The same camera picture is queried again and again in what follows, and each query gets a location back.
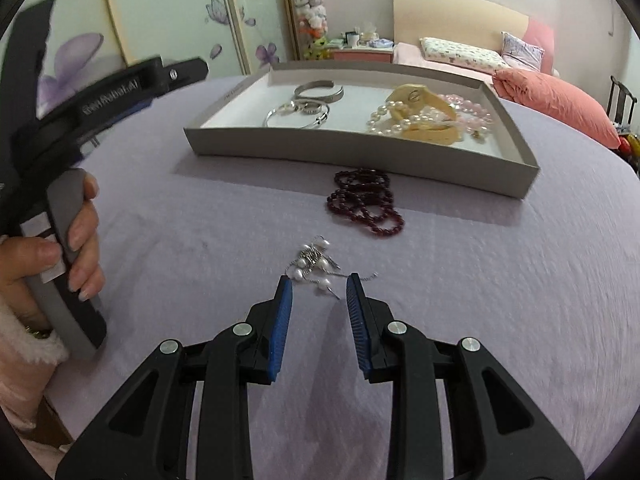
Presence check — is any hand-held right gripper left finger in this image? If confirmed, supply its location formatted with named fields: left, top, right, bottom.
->
left=55, top=275, right=293, bottom=480

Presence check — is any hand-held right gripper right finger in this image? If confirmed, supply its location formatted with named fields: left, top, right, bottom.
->
left=345, top=272, right=586, bottom=480

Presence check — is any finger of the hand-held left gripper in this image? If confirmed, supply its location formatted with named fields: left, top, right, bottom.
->
left=159, top=56, right=209, bottom=97
left=95, top=100, right=154, bottom=128

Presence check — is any pearl drop earrings cluster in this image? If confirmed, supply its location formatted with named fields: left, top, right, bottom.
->
left=289, top=237, right=378, bottom=302

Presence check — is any thin silver bangle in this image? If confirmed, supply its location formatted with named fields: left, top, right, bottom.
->
left=263, top=101, right=332, bottom=132

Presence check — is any grey cardboard tray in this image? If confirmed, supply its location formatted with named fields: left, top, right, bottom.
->
left=182, top=62, right=541, bottom=201

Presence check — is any cream hair claw clip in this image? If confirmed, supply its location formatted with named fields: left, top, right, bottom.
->
left=385, top=83, right=463, bottom=147

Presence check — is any white pearl bracelet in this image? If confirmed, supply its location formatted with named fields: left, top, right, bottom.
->
left=366, top=101, right=453, bottom=136

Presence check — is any person's left forearm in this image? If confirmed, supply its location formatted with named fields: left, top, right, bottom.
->
left=0, top=305, right=71, bottom=431

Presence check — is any person's left hand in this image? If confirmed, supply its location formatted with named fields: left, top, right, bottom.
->
left=0, top=170, right=107, bottom=340

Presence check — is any floral sliding wardrobe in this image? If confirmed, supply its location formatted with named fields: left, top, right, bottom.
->
left=10, top=0, right=296, bottom=111

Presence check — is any yellow plush toy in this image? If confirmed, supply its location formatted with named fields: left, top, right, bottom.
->
left=305, top=37, right=333, bottom=61

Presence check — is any clear tube of plush toys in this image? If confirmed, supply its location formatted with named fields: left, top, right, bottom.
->
left=291, top=0, right=331, bottom=61

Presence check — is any purple tablecloth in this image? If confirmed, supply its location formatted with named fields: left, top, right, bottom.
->
left=0, top=60, right=640, bottom=480

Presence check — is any pink nightstand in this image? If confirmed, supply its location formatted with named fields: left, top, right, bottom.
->
left=332, top=45, right=396, bottom=65

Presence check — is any bed with pink sheet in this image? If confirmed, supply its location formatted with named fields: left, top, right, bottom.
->
left=392, top=42, right=496, bottom=78

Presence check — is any bed with pillows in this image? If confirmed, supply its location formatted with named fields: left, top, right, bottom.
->
left=392, top=0, right=556, bottom=73

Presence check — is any white floral pillow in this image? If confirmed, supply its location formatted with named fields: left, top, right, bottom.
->
left=419, top=36, right=512, bottom=75

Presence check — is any salmon pink pillow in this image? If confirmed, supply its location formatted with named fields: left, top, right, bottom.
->
left=492, top=68, right=622, bottom=150

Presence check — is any purple print pillow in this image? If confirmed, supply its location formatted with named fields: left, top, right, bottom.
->
left=501, top=31, right=546, bottom=72

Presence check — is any dark wooden chair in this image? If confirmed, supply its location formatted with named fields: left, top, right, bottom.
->
left=606, top=75, right=632, bottom=126

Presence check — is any dark red bead necklace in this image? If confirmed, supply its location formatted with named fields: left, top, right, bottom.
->
left=327, top=169, right=404, bottom=238

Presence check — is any silver cuff bracelet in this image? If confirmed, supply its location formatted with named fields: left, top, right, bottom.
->
left=293, top=80, right=345, bottom=104

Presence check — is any pink bead bracelet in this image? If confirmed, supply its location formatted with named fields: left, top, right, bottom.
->
left=440, top=92, right=493, bottom=139

